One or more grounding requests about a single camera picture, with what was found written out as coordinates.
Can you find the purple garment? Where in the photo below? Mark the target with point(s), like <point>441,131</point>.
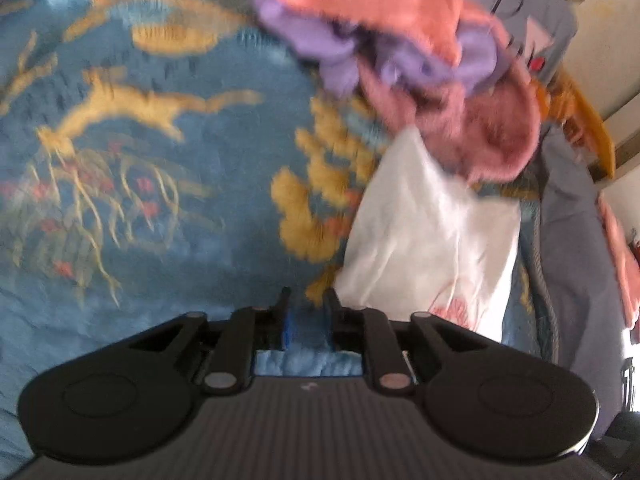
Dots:
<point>310,35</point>

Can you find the white t-shirt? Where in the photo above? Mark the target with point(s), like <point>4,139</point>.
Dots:
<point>425,240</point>

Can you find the pink cloth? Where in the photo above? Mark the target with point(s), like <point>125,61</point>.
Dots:
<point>617,250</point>

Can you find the blue patterned deer blanket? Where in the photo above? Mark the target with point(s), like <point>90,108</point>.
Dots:
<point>200,185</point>

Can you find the dusty pink fleece garment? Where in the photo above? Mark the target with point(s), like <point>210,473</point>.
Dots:
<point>490,130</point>

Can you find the dark object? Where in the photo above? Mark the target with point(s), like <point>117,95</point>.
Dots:
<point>620,435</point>

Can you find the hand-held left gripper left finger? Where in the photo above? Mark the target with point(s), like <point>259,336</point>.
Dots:
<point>286,330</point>

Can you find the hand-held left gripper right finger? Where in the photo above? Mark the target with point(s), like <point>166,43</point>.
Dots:
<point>331,330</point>

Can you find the orange clothes hangers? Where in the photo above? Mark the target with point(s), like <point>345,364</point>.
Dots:
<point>595,125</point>

